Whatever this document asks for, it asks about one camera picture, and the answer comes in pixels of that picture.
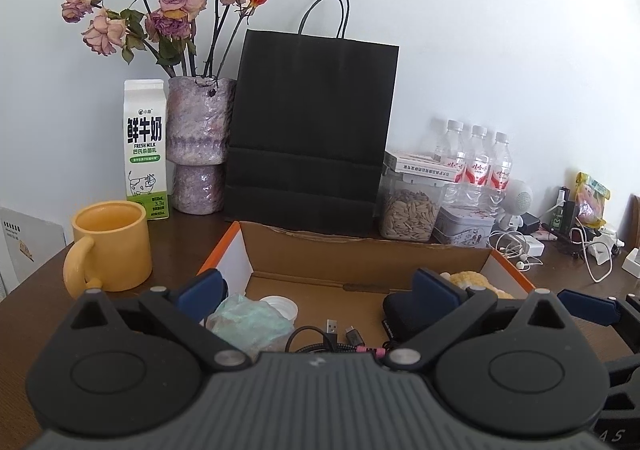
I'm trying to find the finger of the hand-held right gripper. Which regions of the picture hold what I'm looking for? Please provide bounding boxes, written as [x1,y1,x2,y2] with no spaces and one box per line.
[557,289,640,331]

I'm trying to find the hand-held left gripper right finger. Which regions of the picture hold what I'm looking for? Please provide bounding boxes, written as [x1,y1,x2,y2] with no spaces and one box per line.
[382,267,573,373]

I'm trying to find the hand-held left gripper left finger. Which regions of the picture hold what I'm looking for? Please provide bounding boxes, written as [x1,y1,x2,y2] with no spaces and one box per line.
[70,269,253,371]

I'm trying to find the white yellow plush toy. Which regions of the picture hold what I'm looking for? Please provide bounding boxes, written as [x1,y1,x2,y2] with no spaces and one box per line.
[440,270,516,301]

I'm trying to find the navy zip pouch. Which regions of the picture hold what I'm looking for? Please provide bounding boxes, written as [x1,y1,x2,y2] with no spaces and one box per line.
[382,291,426,346]

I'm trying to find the iridescent plastic bag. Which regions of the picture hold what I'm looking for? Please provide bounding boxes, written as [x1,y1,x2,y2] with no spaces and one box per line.
[205,294,295,356]

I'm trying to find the white bottle cap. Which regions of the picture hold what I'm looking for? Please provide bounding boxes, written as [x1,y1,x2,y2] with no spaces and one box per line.
[260,296,299,322]

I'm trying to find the red orange cardboard box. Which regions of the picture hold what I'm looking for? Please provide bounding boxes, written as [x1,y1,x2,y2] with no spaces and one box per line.
[197,220,537,356]

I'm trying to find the black braided cable coil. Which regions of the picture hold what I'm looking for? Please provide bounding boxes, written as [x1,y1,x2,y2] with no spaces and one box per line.
[285,319,388,356]

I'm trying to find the grey floral tin box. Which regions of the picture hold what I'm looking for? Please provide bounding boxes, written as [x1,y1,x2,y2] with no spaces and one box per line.
[432,204,496,248]

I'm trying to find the black phone stand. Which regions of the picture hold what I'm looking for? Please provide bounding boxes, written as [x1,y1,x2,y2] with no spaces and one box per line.
[556,187,601,256]

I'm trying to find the clear seed container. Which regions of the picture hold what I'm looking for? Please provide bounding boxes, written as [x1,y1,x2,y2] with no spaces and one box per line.
[378,170,448,241]

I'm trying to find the small green bottle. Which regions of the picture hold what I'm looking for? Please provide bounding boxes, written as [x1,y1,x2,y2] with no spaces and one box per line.
[550,187,571,232]

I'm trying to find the yellow mug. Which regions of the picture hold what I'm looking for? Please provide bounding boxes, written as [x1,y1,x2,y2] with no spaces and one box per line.
[63,201,153,298]

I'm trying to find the yellow snack packet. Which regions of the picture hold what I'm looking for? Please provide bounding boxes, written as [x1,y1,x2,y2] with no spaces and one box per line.
[574,172,612,229]

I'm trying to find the white robot speaker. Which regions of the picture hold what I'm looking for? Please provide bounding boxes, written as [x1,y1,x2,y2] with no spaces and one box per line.
[497,179,534,231]

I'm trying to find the flat white printed box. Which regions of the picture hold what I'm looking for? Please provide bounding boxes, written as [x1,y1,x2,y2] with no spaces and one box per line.
[384,150,463,183]

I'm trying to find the clear water bottle red label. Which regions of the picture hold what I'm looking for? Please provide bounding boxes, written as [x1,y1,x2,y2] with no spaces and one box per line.
[464,125,490,203]
[487,131,516,206]
[434,119,468,172]

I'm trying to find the white green milk carton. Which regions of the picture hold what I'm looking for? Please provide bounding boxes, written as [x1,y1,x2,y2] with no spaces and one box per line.
[123,79,172,220]

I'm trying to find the purple mottled vase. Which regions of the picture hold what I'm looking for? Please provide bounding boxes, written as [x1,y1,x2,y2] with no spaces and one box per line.
[166,75,237,215]

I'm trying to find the white printed board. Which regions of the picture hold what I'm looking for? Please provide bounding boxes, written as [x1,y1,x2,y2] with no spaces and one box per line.
[0,207,67,297]

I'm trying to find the black paper bag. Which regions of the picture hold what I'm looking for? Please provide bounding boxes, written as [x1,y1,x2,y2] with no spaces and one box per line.
[223,0,400,237]

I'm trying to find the white charging cable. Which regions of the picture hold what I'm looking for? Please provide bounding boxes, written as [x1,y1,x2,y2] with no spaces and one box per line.
[570,227,614,284]

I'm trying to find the white wired earphones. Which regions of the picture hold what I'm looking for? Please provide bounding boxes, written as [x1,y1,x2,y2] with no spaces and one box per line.
[490,227,543,272]

